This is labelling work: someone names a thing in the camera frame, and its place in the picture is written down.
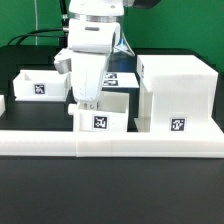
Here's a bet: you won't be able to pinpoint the white drawer cabinet box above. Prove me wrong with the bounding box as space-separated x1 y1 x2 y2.
135 55 221 135

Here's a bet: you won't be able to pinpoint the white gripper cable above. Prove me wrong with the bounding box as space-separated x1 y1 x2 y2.
113 29 136 58

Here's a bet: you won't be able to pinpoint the white drawer tray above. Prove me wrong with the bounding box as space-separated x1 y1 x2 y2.
68 91 129 132
13 70 71 102

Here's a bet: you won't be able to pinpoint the white L-shaped border fence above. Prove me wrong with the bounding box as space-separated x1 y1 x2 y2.
0 130 224 158

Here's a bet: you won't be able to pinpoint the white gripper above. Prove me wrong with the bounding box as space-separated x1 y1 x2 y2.
71 52 109 110

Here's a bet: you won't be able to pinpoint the white front drawer tray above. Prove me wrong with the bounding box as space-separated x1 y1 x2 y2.
68 91 129 132

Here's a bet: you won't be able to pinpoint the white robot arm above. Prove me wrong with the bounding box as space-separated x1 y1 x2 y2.
54 0 161 110

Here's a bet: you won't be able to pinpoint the white fiducial marker sheet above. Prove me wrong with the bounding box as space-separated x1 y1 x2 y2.
103 72 139 88

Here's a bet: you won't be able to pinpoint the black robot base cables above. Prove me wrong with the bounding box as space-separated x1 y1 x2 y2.
7 0 72 51

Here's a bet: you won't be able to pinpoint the white rear drawer tray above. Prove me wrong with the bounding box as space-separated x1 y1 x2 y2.
13 70 71 102

